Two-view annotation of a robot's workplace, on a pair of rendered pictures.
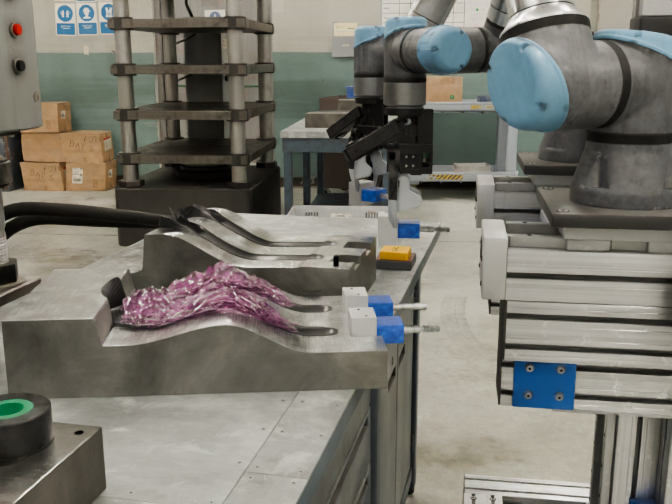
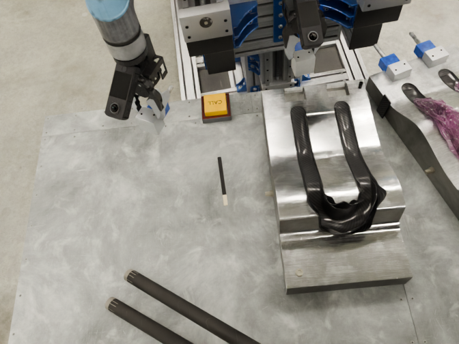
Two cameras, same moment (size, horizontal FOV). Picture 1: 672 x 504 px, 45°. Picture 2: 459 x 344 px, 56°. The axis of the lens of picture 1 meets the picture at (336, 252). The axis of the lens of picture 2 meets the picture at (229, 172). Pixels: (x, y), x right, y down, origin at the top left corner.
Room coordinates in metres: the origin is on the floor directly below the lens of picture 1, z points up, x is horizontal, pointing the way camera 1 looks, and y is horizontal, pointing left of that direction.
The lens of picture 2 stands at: (1.77, 0.59, 1.77)
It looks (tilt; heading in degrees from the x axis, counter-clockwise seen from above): 62 degrees down; 263
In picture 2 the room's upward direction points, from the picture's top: 11 degrees counter-clockwise
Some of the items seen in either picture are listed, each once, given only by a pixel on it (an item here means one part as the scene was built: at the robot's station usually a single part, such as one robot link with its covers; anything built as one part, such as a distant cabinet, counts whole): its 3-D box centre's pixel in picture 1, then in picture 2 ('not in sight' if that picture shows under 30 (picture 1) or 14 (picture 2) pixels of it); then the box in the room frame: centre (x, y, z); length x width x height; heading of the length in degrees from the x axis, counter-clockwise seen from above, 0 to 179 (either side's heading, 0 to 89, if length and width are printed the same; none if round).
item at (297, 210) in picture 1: (339, 224); not in sight; (4.66, -0.02, 0.28); 0.61 x 0.41 x 0.15; 85
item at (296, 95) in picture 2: (356, 254); (294, 98); (1.49, -0.04, 0.87); 0.05 x 0.05 x 0.04; 77
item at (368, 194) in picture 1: (377, 195); (159, 106); (1.82, -0.10, 0.93); 0.13 x 0.05 x 0.05; 49
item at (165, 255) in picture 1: (235, 256); (328, 175); (1.50, 0.19, 0.87); 0.50 x 0.26 x 0.14; 77
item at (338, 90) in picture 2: (344, 268); (336, 93); (1.38, -0.02, 0.87); 0.05 x 0.05 x 0.04; 77
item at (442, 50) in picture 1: (444, 50); not in sight; (1.36, -0.18, 1.25); 0.11 x 0.11 x 0.08; 24
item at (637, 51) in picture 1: (630, 80); not in sight; (1.12, -0.40, 1.20); 0.13 x 0.12 x 0.14; 114
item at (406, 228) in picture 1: (413, 228); (297, 48); (1.44, -0.14, 0.93); 0.13 x 0.05 x 0.05; 85
